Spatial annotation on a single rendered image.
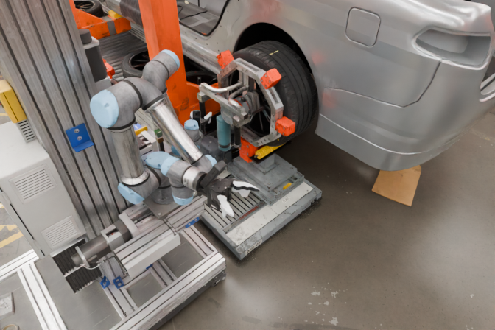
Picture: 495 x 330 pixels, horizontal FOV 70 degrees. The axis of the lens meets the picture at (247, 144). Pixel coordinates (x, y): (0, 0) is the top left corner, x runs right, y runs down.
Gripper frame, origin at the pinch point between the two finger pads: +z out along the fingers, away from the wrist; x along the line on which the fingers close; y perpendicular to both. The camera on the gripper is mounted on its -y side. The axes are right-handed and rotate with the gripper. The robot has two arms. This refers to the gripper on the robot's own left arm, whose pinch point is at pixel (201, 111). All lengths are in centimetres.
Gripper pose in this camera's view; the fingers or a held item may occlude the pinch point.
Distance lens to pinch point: 225.3
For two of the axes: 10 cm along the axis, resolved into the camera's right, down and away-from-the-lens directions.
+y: 0.0, 7.6, 6.5
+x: 10.0, 0.4, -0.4
